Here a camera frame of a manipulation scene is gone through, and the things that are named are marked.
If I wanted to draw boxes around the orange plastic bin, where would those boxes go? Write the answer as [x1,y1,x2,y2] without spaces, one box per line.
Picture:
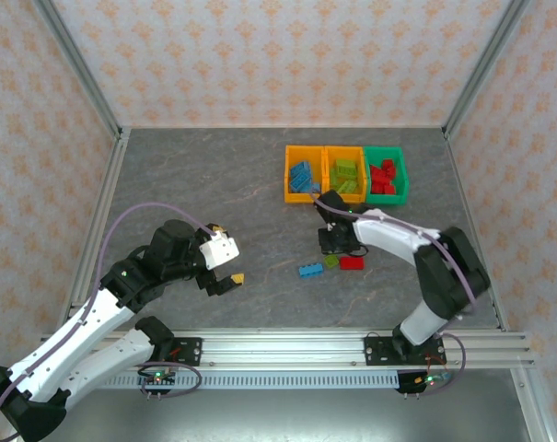
[284,145,328,204]
[323,145,368,205]

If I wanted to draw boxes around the green plastic bin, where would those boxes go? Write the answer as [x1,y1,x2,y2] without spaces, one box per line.
[363,145,411,206]

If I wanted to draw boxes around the small circuit board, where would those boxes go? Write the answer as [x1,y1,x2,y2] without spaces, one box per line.
[138,370,178,387]
[413,372,455,389]

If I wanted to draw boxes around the brushed metal panel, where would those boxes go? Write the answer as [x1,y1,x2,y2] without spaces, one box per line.
[42,389,540,442]

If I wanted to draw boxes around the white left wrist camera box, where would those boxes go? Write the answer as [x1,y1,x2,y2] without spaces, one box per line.
[198,231,240,270]

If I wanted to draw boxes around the aluminum base rail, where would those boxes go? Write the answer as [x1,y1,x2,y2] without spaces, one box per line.
[31,329,537,370]

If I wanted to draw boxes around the aluminum side rail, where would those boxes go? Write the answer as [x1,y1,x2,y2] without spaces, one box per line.
[61,128,133,323]
[442,128,510,332]

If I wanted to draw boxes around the white slotted cable duct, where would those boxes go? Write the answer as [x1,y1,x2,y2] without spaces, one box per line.
[93,371,454,390]

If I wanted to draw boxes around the aluminum frame post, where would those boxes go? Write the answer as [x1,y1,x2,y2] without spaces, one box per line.
[443,0,535,140]
[31,0,125,140]

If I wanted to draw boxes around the aluminum lower frame rail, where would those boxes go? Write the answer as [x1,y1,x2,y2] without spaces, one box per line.
[510,367,555,442]

